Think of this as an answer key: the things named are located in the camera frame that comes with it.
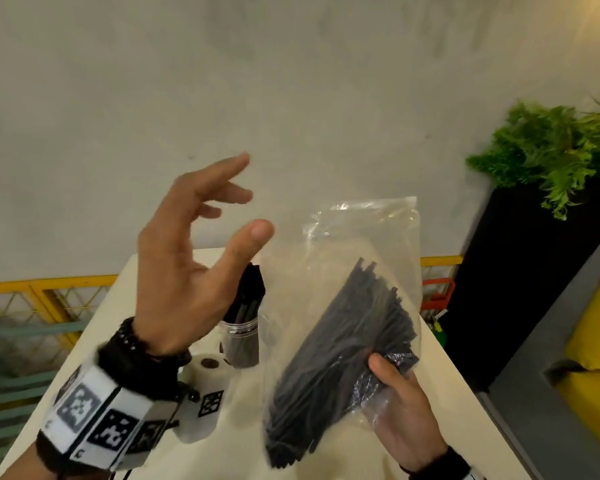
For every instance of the red metal frame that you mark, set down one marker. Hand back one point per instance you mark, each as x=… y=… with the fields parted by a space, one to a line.
x=437 y=294

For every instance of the clear plastic bag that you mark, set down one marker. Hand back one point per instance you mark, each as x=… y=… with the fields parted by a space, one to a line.
x=360 y=234

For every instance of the grey sofa frame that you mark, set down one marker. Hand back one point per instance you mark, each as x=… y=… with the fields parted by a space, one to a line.
x=530 y=384

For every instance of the bundle of black straws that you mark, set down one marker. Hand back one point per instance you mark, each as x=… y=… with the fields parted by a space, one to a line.
x=330 y=354
x=250 y=294

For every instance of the yellow sofa seat cushion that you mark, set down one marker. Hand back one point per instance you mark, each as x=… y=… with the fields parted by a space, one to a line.
x=595 y=409

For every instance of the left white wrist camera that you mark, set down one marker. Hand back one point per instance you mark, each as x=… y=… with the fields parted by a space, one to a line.
x=205 y=389

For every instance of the person's left hand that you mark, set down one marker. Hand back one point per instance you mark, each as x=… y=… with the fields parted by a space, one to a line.
x=175 y=294

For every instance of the person's right hand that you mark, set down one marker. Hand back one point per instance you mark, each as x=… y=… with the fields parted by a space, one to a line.
x=405 y=424

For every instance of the clear jar with blue label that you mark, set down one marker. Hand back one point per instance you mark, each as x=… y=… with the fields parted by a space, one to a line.
x=240 y=344

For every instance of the yellow metal mesh fence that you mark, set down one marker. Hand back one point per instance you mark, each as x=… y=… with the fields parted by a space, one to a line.
x=40 y=287

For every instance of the right black marker wristband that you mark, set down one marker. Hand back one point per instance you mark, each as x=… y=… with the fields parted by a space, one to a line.
x=440 y=467

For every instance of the stack of green metal chairs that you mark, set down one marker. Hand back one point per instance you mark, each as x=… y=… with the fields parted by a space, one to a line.
x=20 y=384

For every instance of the black marker wristband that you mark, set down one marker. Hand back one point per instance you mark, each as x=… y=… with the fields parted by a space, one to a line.
x=110 y=409
x=440 y=467

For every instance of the left black marker wristband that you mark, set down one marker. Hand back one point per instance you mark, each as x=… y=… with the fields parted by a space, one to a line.
x=110 y=409

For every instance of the black planter box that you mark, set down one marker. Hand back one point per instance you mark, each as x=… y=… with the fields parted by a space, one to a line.
x=505 y=284

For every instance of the person's left forearm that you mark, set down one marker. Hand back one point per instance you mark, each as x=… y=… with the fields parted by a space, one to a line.
x=35 y=467

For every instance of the green leafy plant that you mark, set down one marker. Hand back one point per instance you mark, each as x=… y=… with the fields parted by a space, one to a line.
x=545 y=149

